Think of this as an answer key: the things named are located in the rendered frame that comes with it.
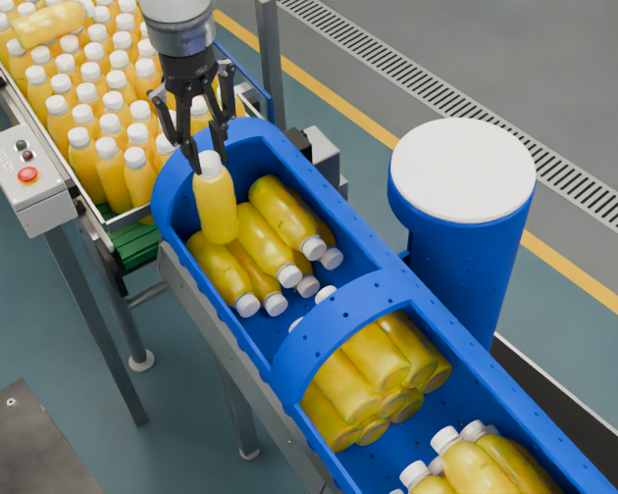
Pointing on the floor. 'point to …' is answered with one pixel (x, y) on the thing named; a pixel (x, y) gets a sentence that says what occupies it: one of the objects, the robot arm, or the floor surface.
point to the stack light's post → (271, 57)
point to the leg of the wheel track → (239, 415)
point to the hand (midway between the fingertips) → (205, 148)
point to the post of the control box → (60, 248)
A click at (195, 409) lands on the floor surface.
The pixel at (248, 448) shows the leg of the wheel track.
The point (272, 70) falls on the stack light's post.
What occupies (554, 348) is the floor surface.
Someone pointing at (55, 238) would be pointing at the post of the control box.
